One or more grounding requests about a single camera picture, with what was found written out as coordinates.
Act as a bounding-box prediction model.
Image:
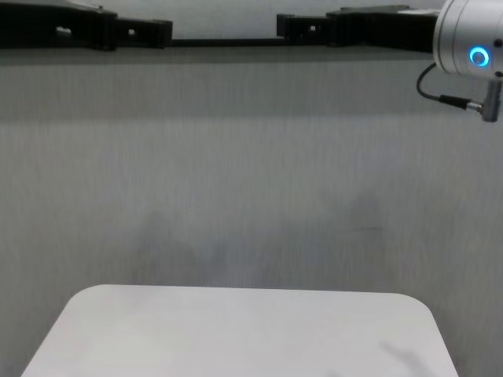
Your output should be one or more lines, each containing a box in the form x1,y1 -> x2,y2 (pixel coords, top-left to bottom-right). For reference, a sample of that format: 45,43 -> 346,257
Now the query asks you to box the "right arm connector cable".
416,61 -> 503,123

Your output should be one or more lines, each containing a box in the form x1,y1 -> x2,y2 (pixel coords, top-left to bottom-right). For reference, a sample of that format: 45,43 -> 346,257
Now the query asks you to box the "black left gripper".
0,0 -> 174,52

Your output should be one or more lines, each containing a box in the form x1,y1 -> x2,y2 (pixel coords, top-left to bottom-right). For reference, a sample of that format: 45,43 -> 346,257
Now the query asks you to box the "white rounded small table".
19,284 -> 461,377

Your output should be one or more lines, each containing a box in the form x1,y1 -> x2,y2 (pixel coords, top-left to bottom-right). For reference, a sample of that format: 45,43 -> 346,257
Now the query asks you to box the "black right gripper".
276,4 -> 440,55

